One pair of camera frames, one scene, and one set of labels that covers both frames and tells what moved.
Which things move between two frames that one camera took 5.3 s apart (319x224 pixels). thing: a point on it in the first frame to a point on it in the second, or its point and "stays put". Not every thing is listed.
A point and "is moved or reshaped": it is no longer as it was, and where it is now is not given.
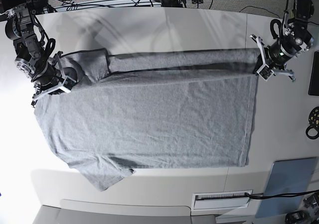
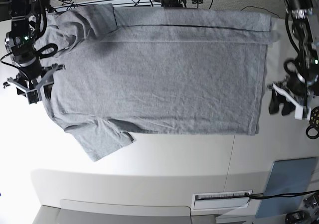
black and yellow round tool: x=313 y=122 stays put
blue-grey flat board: x=286 y=176 stays put
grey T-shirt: x=130 y=110 is moved or reshaped
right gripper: x=275 y=58 to x=294 y=89
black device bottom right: x=296 y=217 stays put
